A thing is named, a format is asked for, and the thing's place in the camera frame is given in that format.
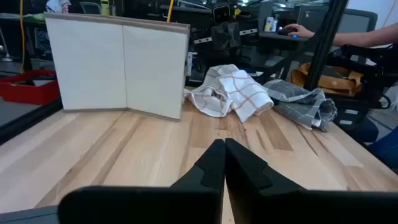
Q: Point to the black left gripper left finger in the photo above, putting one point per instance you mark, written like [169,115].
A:
[205,193]

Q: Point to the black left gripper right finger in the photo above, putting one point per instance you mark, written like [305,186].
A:
[255,199]

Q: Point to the white towel orange grid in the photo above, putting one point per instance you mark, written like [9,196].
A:
[239,90]

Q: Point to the grey towel white grid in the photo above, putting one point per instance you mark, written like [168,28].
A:
[298,102]

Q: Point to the person's forearm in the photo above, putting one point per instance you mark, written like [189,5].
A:
[367,37]

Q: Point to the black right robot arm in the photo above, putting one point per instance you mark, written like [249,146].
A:
[248,43]

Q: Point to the white bottle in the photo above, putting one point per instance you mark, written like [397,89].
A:
[270,24]

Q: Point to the black computer mouse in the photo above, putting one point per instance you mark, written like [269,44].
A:
[286,31]

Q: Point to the person's hand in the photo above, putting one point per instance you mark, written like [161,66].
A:
[300,31]

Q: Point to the tan paper bag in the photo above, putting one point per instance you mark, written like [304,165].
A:
[335,82]

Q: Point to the grey monitor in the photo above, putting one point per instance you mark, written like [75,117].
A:
[354,20]

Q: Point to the beige fabric storage box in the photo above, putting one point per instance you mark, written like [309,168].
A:
[93,62]

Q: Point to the blue chair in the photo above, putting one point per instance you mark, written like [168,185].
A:
[387,149]

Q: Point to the red plastic bin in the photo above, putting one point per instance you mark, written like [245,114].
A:
[28,91]

